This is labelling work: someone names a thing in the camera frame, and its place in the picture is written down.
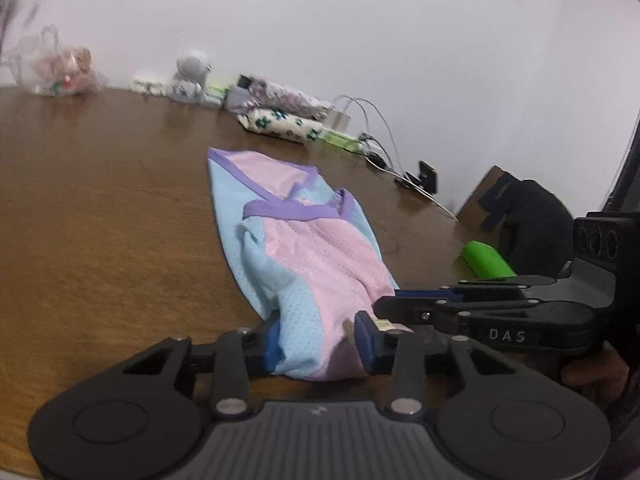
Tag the white power strip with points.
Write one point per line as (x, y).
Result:
(335, 132)

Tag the black phone stand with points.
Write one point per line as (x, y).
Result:
(426, 180)

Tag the brown cardboard board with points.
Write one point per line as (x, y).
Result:
(471, 215)

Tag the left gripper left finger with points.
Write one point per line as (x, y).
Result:
(240, 356)

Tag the green storage bag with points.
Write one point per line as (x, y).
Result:
(485, 262)

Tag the folded patterned cloth stack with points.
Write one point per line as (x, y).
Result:
(250, 93)

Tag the clear plastic snack bag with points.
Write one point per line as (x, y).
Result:
(43, 65)

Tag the floral folded towel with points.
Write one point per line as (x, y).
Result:
(281, 125)

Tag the white astronaut figurine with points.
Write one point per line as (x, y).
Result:
(188, 84)

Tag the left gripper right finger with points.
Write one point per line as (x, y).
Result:
(398, 354)

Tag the black bag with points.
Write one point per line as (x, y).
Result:
(535, 229)

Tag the pink blue purple garment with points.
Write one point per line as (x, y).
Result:
(297, 247)

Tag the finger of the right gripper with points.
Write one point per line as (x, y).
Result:
(408, 311)
(450, 287)

